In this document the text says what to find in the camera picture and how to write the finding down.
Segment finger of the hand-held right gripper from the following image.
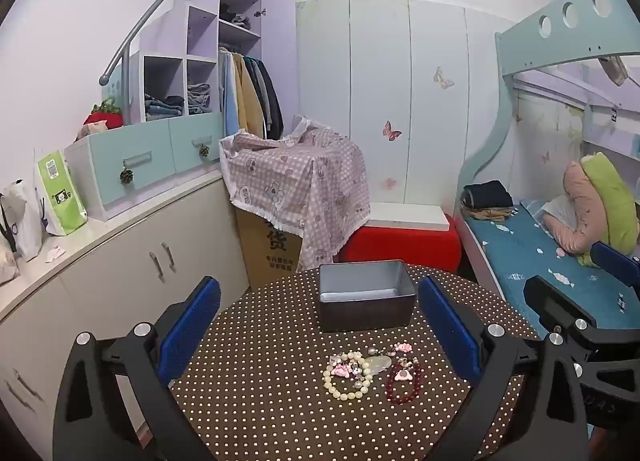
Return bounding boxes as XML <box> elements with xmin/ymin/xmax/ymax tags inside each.
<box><xmin>522</xmin><ymin>275</ymin><xmax>640</xmax><ymax>367</ymax></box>
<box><xmin>591</xmin><ymin>241</ymin><xmax>640</xmax><ymax>288</ymax></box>

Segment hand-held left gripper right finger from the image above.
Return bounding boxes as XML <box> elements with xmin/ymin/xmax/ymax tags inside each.
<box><xmin>417</xmin><ymin>276</ymin><xmax>598</xmax><ymax>461</ymax></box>

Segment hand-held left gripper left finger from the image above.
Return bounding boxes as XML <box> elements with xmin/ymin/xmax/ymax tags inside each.
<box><xmin>52</xmin><ymin>276</ymin><xmax>223</xmax><ymax>461</ymax></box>

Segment grey metal tin box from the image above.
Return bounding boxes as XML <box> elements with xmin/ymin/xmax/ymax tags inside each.
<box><xmin>316</xmin><ymin>259</ymin><xmax>418</xmax><ymax>333</ymax></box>

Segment red bead bracelet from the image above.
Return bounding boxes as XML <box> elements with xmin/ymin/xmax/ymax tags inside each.
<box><xmin>385</xmin><ymin>361</ymin><xmax>425</xmax><ymax>404</ymax></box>

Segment cream bead bracelet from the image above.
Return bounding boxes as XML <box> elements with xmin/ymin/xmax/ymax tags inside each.
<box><xmin>322</xmin><ymin>351</ymin><xmax>375</xmax><ymax>399</ymax></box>

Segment blue printed bed sheet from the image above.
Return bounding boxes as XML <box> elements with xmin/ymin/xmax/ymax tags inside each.
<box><xmin>465</xmin><ymin>198</ymin><xmax>640</xmax><ymax>342</ymax></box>

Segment pink green plush toy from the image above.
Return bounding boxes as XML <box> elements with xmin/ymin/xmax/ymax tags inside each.
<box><xmin>542</xmin><ymin>151</ymin><xmax>640</xmax><ymax>269</ymax></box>

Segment red ottoman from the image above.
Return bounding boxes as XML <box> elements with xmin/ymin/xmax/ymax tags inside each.
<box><xmin>337</xmin><ymin>214</ymin><xmax>462</xmax><ymax>274</ymax></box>

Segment folded tan clothes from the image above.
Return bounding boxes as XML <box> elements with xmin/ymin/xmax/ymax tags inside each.
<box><xmin>461</xmin><ymin>206</ymin><xmax>518</xmax><ymax>222</ymax></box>

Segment brown polka dot tablecloth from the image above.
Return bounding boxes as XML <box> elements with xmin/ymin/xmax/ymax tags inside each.
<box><xmin>167</xmin><ymin>263</ymin><xmax>543</xmax><ymax>461</ymax></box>

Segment cardboard box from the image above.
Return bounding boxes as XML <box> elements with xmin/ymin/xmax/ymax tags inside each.
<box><xmin>236</xmin><ymin>206</ymin><xmax>306</xmax><ymax>289</ymax></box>

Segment beige low cabinet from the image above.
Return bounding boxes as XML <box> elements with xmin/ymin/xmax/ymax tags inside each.
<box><xmin>0</xmin><ymin>168</ymin><xmax>251</xmax><ymax>442</ymax></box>

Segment white board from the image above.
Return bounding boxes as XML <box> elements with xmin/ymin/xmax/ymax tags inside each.
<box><xmin>367</xmin><ymin>202</ymin><xmax>449</xmax><ymax>231</ymax></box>

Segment folded dark clothes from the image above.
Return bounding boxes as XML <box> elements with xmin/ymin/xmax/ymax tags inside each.
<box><xmin>460</xmin><ymin>180</ymin><xmax>514</xmax><ymax>209</ymax></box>

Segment teal drawer unit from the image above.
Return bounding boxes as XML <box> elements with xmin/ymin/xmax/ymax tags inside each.
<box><xmin>65</xmin><ymin>111</ymin><xmax>226</xmax><ymax>222</ymax></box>

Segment pink checked cloth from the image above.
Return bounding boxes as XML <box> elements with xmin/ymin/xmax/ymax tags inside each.
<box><xmin>218</xmin><ymin>114</ymin><xmax>372</xmax><ymax>273</ymax></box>

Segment green white bag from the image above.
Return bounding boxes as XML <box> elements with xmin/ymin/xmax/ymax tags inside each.
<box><xmin>34</xmin><ymin>150</ymin><xmax>88</xmax><ymax>237</ymax></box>

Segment white plastic bag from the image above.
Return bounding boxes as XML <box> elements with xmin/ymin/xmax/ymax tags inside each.
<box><xmin>0</xmin><ymin>178</ymin><xmax>43</xmax><ymax>262</ymax></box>

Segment red strawberry plush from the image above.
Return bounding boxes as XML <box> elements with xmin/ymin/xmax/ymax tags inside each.
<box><xmin>82</xmin><ymin>97</ymin><xmax>124</xmax><ymax>129</ymax></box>

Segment light blue hanging shirt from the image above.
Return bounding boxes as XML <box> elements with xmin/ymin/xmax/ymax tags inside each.
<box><xmin>220</xmin><ymin>52</ymin><xmax>241</xmax><ymax>137</ymax></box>

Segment tan hanging jacket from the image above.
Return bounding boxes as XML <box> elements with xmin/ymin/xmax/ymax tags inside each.
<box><xmin>232</xmin><ymin>55</ymin><xmax>266</xmax><ymax>139</ymax></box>

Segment dark hanging jackets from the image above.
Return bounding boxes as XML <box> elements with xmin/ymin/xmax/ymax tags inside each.
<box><xmin>247</xmin><ymin>57</ymin><xmax>284</xmax><ymax>140</ymax></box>

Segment white wardrobe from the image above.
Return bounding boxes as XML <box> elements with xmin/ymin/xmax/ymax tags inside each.
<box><xmin>295</xmin><ymin>0</ymin><xmax>516</xmax><ymax>207</ymax></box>

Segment purple stair cabinet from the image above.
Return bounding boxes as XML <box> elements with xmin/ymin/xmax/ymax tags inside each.
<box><xmin>102</xmin><ymin>0</ymin><xmax>298</xmax><ymax>124</ymax></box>

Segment grey metal handrail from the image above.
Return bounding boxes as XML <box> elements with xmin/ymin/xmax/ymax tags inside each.
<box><xmin>98</xmin><ymin>0</ymin><xmax>267</xmax><ymax>87</ymax></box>

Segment teal bunk bed frame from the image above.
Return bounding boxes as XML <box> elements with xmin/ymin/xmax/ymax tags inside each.
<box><xmin>457</xmin><ymin>0</ymin><xmax>640</xmax><ymax>292</ymax></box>

